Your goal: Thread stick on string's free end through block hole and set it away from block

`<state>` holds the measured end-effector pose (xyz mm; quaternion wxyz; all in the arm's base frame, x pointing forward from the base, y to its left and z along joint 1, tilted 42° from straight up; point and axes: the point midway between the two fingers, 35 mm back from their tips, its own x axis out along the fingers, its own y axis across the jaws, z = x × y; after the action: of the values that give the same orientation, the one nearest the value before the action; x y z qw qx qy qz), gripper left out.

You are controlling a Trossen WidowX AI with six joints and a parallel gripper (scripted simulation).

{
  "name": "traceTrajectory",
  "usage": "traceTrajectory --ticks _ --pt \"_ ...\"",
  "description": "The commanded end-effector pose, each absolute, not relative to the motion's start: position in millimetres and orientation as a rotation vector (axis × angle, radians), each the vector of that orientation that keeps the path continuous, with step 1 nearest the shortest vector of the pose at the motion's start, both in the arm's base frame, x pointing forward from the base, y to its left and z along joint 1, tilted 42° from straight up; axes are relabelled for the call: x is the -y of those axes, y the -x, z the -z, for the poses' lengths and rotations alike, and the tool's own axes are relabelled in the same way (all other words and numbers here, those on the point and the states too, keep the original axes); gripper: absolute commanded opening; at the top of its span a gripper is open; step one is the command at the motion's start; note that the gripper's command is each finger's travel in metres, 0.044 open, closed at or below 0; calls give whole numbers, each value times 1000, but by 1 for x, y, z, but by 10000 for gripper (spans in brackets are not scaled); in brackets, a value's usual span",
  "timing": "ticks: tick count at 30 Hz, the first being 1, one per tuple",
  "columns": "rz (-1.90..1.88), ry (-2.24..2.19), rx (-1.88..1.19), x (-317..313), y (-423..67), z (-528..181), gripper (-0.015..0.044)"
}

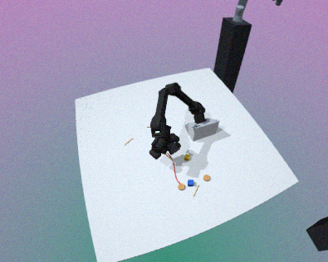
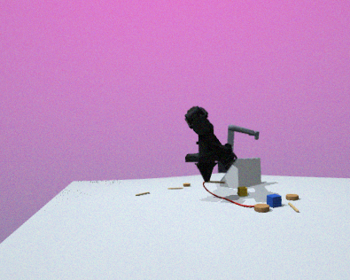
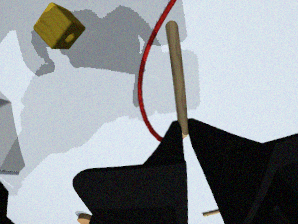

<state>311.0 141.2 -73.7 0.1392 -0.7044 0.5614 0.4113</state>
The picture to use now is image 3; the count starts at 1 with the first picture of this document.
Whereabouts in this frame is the red string with wooden stick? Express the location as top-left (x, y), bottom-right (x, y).
top-left (138, 0), bottom-right (189, 141)

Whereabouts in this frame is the tan round disc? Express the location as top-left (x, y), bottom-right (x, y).
top-left (77, 213), bottom-right (92, 224)

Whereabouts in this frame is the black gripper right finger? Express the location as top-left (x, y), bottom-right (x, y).
top-left (188, 119), bottom-right (298, 224)

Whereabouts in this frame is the yellow wooden block with hole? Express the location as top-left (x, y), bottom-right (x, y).
top-left (33, 3), bottom-right (85, 49)

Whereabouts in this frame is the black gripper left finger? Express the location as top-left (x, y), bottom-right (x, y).
top-left (72, 121), bottom-right (189, 224)

